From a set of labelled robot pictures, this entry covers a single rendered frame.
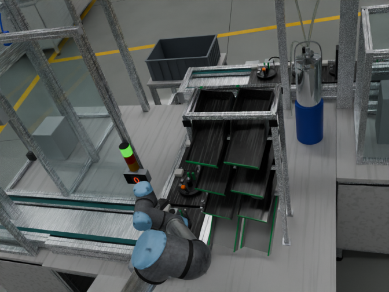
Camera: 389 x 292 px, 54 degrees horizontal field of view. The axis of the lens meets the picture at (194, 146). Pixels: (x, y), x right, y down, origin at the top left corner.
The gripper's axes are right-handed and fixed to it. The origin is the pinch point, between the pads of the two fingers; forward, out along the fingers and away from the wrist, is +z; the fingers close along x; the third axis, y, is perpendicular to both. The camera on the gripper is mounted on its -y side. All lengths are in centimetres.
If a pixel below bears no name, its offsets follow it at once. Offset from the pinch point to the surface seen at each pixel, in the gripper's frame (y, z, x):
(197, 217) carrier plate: -17.0, 10.4, 8.9
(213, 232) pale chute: -5.6, 4.5, 21.1
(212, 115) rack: -14, -59, 31
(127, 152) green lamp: -20.8, -31.2, -17.3
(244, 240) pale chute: -3.5, 6.0, 35.8
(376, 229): -58, 66, 99
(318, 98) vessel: -86, -11, 65
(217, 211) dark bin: -4.9, -12.5, 26.1
